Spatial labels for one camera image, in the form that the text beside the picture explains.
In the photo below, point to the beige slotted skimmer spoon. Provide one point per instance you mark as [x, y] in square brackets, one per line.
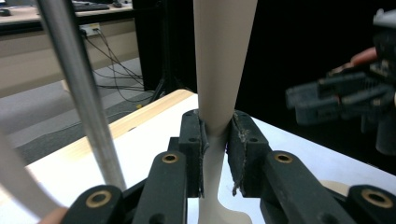
[337, 188]

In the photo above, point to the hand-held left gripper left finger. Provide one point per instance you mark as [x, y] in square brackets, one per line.
[191, 140]

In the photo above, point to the white power strip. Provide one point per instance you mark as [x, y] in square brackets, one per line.
[90, 29]

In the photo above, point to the beige kitchen utensil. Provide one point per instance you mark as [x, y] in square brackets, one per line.
[222, 62]

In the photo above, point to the black keyboard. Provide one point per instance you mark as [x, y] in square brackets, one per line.
[90, 6]

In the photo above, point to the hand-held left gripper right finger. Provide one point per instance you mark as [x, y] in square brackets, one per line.
[249, 155]

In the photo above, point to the white table sheet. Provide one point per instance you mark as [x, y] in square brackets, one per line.
[140, 146]

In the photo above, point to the black curtain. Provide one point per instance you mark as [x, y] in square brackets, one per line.
[295, 37]

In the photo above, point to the black tripod stand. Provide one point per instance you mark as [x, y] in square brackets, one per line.
[162, 87]

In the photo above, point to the light wooden table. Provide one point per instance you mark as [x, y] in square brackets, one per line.
[149, 110]

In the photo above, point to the beige office desk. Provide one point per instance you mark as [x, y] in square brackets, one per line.
[31, 46]

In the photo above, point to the steel utensil stand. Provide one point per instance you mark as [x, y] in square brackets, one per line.
[77, 77]

